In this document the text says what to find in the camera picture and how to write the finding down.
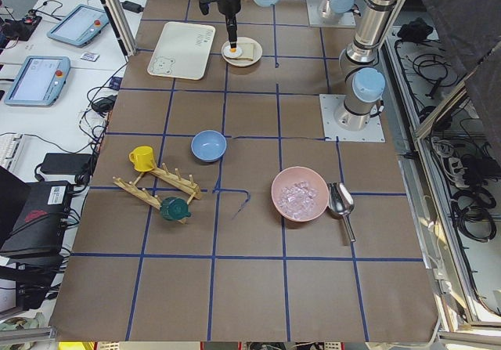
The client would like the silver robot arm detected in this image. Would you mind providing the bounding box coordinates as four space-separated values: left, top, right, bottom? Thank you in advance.
316 0 355 19
253 0 405 132

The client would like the bread slice on plate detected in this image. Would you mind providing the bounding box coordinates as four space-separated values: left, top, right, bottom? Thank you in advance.
235 42 255 61

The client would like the white round plate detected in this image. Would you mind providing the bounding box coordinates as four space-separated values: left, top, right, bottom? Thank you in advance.
221 37 262 67

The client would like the fried egg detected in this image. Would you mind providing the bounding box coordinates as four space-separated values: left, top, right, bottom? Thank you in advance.
222 45 243 59

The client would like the cream bear serving tray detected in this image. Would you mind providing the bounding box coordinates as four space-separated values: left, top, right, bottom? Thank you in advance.
146 22 215 80

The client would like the black power adapter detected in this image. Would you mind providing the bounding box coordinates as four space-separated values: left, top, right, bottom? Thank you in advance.
121 1 144 13

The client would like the blue bowl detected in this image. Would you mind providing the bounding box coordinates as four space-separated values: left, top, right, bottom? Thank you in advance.
191 130 227 162

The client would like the teach pendant far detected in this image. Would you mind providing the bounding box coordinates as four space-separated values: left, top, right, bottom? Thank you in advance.
47 4 109 47

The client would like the teach pendant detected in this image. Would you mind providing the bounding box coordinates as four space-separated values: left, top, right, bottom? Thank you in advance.
4 56 70 106
47 4 109 47

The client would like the yellow mug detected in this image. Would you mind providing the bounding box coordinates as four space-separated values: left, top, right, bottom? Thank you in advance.
128 146 156 172

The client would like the wooden dish rack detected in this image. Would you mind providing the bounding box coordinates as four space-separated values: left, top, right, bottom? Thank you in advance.
112 162 204 226

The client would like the pink bowl with ice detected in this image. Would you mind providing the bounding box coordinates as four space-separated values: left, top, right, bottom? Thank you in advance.
271 166 330 222

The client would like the dark green mug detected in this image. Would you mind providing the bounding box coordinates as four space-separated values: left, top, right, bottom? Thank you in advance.
160 197 191 222

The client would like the teach pendant near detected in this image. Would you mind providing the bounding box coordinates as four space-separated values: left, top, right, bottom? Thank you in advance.
4 56 70 106

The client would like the metal ice scoop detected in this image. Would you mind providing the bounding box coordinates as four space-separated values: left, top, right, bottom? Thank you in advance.
327 182 356 243

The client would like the black computer box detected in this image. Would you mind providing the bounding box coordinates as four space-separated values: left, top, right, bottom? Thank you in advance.
1 168 73 258

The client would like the aluminium frame post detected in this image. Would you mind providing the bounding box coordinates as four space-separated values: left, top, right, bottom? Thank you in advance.
99 0 137 56

